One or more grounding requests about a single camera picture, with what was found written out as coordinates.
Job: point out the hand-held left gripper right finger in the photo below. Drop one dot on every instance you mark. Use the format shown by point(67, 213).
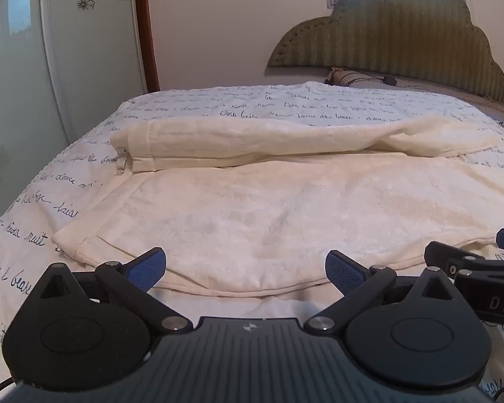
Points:
point(344, 273)

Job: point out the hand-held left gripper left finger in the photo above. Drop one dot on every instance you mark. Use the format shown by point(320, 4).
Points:
point(149, 269)

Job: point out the cream blanket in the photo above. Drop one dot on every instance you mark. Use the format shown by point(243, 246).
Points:
point(256, 201)

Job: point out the grey bed sheet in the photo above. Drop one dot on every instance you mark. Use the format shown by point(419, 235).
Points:
point(466, 94)

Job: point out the white script-print blanket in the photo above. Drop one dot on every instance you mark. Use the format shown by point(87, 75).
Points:
point(277, 100)

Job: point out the black charger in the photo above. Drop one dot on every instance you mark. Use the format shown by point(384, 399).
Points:
point(389, 79)

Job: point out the striped beige pillow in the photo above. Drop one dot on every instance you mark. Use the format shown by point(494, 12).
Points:
point(353, 76)

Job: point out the green padded headboard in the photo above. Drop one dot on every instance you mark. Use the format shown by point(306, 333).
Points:
point(403, 33)

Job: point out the glass floral sliding door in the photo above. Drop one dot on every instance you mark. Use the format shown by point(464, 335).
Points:
point(88, 50)

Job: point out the brown wooden door frame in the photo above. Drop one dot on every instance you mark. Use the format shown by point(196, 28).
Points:
point(145, 29)

